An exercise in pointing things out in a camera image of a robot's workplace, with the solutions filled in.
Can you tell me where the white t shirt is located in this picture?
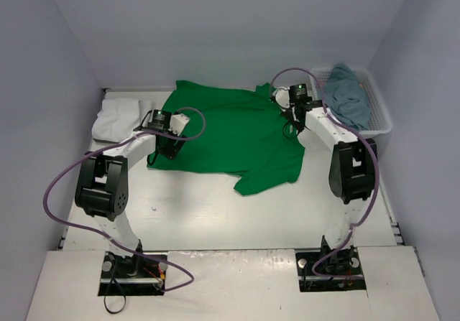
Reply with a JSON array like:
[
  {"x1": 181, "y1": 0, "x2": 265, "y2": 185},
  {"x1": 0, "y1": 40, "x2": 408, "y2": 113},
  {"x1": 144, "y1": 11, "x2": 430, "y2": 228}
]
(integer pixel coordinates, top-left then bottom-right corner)
[{"x1": 91, "y1": 98, "x2": 155, "y2": 143}]

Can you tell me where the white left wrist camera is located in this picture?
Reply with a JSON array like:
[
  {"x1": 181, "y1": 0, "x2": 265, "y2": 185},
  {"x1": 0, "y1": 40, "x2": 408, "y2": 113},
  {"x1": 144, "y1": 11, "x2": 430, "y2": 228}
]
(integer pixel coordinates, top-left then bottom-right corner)
[{"x1": 168, "y1": 113, "x2": 190, "y2": 136}]

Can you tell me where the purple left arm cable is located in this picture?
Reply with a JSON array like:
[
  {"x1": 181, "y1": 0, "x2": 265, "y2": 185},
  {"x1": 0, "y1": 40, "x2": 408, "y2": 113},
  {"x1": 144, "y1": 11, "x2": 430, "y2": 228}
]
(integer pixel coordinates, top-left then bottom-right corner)
[{"x1": 42, "y1": 107, "x2": 206, "y2": 293}]

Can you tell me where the light blue garment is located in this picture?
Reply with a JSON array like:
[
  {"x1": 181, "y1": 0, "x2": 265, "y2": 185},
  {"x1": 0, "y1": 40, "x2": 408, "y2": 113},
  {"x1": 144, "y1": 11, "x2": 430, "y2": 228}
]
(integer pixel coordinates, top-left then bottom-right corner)
[{"x1": 323, "y1": 63, "x2": 371, "y2": 131}]

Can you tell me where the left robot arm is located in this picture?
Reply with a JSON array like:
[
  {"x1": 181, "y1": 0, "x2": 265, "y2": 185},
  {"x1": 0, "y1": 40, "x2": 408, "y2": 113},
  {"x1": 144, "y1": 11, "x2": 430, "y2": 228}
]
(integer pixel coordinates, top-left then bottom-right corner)
[{"x1": 75, "y1": 110, "x2": 190, "y2": 278}]

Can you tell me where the black loop cable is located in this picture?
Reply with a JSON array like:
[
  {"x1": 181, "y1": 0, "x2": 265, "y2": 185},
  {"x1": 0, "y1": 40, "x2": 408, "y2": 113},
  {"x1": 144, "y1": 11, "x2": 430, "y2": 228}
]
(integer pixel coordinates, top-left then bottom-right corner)
[{"x1": 103, "y1": 263, "x2": 127, "y2": 315}]

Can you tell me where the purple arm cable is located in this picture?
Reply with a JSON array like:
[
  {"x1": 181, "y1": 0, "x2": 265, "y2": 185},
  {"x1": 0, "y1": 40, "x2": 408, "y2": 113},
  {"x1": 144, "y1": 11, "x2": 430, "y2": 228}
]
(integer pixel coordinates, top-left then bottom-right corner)
[
  {"x1": 270, "y1": 68, "x2": 380, "y2": 277},
  {"x1": 42, "y1": 107, "x2": 206, "y2": 293}
]

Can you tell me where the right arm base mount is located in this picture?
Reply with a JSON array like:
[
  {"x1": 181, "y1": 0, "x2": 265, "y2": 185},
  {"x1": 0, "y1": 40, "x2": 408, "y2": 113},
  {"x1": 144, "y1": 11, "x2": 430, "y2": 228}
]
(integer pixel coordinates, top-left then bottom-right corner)
[{"x1": 295, "y1": 249, "x2": 367, "y2": 293}]

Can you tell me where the white laundry basket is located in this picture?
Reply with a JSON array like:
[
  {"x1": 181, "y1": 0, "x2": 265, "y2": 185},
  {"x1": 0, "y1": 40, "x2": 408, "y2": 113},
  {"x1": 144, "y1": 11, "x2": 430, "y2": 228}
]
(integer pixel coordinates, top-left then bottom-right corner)
[{"x1": 310, "y1": 65, "x2": 392, "y2": 138}]

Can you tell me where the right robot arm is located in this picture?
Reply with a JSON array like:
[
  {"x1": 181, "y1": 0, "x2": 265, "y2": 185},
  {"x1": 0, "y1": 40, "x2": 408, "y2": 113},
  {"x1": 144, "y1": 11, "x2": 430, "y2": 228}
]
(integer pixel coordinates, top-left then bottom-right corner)
[{"x1": 272, "y1": 84, "x2": 377, "y2": 272}]

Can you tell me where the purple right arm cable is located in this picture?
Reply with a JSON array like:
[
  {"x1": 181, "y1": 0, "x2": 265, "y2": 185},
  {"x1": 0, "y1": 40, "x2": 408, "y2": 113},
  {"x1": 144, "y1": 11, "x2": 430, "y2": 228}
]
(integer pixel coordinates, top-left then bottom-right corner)
[{"x1": 270, "y1": 68, "x2": 380, "y2": 277}]

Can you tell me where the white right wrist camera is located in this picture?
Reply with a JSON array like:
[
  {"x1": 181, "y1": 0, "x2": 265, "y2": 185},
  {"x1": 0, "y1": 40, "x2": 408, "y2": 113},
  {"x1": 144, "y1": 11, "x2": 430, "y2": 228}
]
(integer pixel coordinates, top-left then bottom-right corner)
[{"x1": 270, "y1": 87, "x2": 290, "y2": 108}]

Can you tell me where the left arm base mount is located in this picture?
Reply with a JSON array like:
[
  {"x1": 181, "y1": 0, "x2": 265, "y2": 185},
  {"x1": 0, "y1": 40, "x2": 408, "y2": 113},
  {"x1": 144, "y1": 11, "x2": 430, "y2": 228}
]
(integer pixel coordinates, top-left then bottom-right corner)
[{"x1": 98, "y1": 252, "x2": 167, "y2": 297}]

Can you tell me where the green t shirt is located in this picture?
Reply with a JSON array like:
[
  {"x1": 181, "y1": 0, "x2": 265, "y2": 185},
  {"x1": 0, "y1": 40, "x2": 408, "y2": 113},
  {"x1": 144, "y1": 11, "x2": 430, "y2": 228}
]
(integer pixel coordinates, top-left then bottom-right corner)
[{"x1": 147, "y1": 80, "x2": 305, "y2": 196}]

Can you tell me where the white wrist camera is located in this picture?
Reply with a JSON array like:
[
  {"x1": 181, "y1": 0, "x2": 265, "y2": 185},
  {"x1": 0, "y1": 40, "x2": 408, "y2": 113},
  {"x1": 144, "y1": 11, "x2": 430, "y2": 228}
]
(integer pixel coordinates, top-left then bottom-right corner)
[
  {"x1": 270, "y1": 87, "x2": 290, "y2": 108},
  {"x1": 168, "y1": 113, "x2": 190, "y2": 136}
]

